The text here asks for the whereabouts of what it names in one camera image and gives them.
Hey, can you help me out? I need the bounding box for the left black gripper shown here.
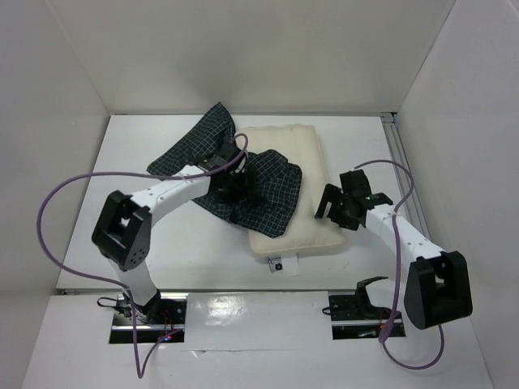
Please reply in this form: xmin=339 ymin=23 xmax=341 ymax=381
xmin=213 ymin=168 xmax=255 ymax=207

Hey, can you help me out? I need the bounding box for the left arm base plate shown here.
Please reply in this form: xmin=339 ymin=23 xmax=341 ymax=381
xmin=97 ymin=293 xmax=188 ymax=344

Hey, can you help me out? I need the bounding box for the aluminium rail right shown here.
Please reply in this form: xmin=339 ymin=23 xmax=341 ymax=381
xmin=381 ymin=112 xmax=430 ymax=238

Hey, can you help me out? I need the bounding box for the cream pillow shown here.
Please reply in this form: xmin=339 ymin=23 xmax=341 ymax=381
xmin=241 ymin=124 xmax=347 ymax=258

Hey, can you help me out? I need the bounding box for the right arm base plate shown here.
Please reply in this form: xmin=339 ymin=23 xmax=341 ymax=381
xmin=321 ymin=291 xmax=391 ymax=340

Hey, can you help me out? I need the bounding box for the dark plaid pillowcase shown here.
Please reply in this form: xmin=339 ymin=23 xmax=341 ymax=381
xmin=147 ymin=102 xmax=302 ymax=238

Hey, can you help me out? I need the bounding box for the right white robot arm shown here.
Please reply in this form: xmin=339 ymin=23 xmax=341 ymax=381
xmin=315 ymin=169 xmax=473 ymax=330

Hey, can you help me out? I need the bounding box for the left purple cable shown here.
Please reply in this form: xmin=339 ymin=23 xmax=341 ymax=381
xmin=36 ymin=133 xmax=249 ymax=379

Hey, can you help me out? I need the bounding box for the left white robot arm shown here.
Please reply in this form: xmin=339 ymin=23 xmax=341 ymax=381
xmin=92 ymin=142 xmax=247 ymax=323

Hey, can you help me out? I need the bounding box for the white pillow care label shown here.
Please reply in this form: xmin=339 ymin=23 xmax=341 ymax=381
xmin=268 ymin=254 xmax=299 ymax=276

